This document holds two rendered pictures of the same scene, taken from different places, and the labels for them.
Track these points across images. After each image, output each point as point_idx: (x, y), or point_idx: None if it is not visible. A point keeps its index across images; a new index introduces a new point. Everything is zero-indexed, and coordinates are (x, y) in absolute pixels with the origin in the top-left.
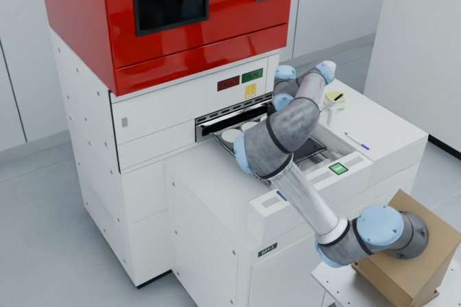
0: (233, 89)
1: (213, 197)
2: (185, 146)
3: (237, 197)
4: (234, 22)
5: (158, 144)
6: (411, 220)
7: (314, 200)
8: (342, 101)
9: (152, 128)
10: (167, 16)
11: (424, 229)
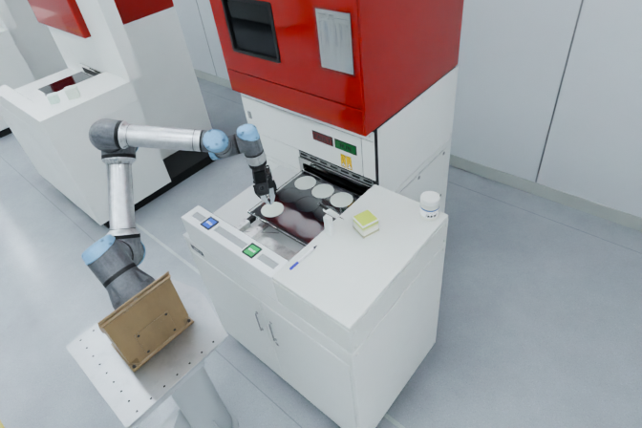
0: (329, 147)
1: (240, 202)
2: (294, 168)
3: (244, 214)
4: (303, 78)
5: (274, 149)
6: (120, 280)
7: (109, 199)
8: (360, 227)
9: (268, 133)
10: (252, 45)
11: (119, 298)
